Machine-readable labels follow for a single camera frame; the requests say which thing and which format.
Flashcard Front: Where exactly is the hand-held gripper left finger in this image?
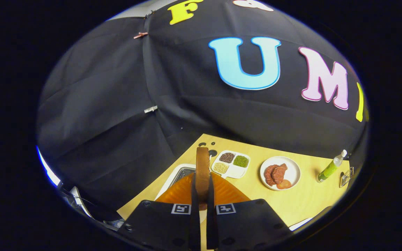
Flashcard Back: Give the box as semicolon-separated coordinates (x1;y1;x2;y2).
117;173;202;251

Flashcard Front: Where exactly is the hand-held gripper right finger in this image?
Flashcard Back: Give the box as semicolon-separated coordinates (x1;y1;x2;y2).
206;172;293;251

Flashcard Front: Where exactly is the toasted bread slice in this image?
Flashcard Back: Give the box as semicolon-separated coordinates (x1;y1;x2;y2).
196;147;211;211

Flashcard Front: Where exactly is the white toaster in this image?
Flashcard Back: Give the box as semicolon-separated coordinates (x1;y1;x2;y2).
155;164;198;201

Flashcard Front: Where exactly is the brown meat piece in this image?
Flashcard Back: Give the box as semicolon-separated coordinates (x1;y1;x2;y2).
273;163;288;184
264;165;278;186

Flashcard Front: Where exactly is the white divided seasoning tray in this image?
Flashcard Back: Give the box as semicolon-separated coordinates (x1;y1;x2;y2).
211;150;251;179

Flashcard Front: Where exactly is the white square plate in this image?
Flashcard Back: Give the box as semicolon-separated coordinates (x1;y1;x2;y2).
289;218;314;231

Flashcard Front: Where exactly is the beige round plate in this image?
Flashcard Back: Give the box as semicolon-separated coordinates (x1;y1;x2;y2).
260;156;301;191

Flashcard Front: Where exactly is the clear bottle with green label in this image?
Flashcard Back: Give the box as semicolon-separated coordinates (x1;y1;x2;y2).
317;150;348;183

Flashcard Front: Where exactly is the black backdrop cloth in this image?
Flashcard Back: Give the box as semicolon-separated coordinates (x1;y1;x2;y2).
36;0;370;216

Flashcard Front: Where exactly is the metal wire utensil basket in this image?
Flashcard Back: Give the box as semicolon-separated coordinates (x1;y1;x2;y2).
339;167;354;188

